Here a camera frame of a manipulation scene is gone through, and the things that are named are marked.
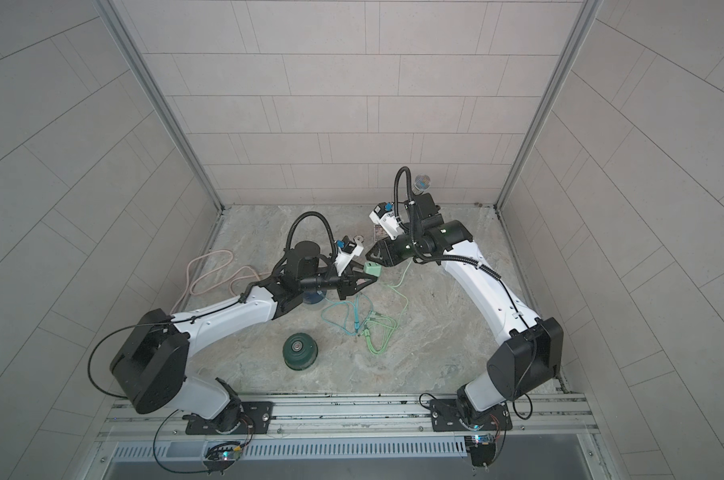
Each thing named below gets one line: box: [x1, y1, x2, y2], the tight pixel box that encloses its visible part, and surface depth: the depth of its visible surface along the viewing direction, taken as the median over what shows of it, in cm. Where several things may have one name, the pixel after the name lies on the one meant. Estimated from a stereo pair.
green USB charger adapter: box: [364, 261, 382, 277], surface depth 73 cm
